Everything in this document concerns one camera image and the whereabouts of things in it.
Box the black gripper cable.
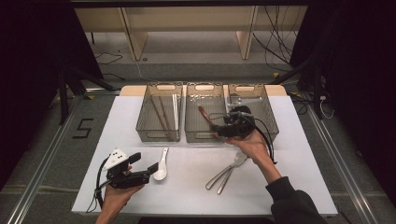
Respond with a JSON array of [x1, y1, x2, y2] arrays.
[[246, 115, 278, 165], [86, 157, 110, 214]]

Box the person's left hand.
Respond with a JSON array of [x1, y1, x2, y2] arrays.
[[101, 184, 147, 217]]

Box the metal knife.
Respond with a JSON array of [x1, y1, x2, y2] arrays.
[[205, 154, 249, 190]]

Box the smoky clear plastic bin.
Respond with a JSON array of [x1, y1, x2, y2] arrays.
[[227, 83, 280, 143], [184, 82, 228, 144], [135, 82, 184, 143]]

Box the white floor cable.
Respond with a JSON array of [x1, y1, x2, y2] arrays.
[[134, 59, 151, 82]]

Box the metal fork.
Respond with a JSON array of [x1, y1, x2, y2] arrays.
[[216, 150, 244, 196]]

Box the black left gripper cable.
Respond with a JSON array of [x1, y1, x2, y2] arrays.
[[86, 157, 110, 214]]

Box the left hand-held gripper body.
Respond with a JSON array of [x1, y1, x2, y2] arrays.
[[102, 148, 150, 189]]

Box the black floor cable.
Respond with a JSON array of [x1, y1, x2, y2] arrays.
[[94, 50, 126, 81]]

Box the person's right hand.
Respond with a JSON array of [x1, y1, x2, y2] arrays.
[[225, 129, 275, 166]]

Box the beige wooden desk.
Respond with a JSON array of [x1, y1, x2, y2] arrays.
[[74, 6, 307, 62]]

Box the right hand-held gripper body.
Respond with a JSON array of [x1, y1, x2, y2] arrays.
[[224, 96, 263, 138]]

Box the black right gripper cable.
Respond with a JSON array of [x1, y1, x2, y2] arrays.
[[246, 115, 278, 165]]

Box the bundle of black cables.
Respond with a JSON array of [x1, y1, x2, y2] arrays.
[[251, 6, 301, 65]]

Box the white ceramic spoon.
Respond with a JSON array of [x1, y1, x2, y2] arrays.
[[152, 147, 170, 181]]

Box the aluminium floor rail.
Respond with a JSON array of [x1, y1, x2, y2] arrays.
[[6, 92, 86, 224], [306, 105, 379, 224]]

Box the black tripod stand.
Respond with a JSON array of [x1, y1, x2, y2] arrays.
[[267, 52, 325, 120], [57, 66, 116, 125]]

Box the dark curtain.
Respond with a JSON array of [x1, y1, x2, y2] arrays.
[[0, 0, 105, 188], [289, 0, 396, 200]]

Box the brown wooden spoon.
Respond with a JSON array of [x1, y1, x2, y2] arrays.
[[198, 105, 219, 138]]

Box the brown wooden chopstick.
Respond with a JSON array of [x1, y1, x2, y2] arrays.
[[158, 95, 173, 132], [149, 97, 169, 134]]

